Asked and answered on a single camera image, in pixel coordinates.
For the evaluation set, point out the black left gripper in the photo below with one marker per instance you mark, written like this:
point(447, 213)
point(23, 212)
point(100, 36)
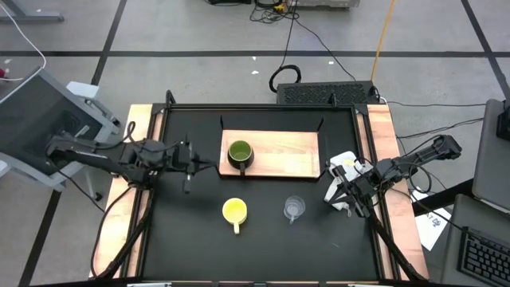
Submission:
point(184, 159)

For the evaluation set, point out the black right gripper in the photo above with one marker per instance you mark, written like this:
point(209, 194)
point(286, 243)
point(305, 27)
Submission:
point(362, 183)

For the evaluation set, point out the dark green mug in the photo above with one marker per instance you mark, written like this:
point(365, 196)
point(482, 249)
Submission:
point(240, 150)

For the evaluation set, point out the clear glass cup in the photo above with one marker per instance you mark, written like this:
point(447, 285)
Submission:
point(295, 207)

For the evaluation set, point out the yellow mug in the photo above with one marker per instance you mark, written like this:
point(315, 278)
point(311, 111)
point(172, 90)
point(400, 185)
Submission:
point(234, 210)

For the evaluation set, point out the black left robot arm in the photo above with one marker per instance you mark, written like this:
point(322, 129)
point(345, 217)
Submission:
point(99, 157)

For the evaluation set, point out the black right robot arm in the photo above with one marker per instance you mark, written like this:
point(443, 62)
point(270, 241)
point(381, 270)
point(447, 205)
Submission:
point(418, 157)

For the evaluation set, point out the white cloth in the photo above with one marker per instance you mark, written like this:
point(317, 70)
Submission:
point(338, 199)

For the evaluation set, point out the white printed paper sheet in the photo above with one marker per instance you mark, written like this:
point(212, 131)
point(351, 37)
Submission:
point(432, 227)

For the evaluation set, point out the black desk leg bar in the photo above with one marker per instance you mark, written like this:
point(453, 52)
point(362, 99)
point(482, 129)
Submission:
point(442, 197)

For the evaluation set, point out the black perforated computer case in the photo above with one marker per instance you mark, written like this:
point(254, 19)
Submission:
point(318, 93)

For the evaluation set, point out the black keyboard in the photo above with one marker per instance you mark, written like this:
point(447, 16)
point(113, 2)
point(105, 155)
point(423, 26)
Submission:
point(484, 259)

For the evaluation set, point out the black device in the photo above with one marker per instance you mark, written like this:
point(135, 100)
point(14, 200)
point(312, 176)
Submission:
point(504, 123)

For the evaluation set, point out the grey metal table leg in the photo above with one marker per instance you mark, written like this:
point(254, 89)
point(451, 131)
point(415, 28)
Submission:
point(32, 17)

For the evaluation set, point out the wooden shelf with black frame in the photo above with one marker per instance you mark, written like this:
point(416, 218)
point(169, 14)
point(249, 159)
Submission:
point(287, 153)

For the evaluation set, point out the black metal table frame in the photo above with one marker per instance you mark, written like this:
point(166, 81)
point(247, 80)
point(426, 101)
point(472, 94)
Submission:
point(259, 107)

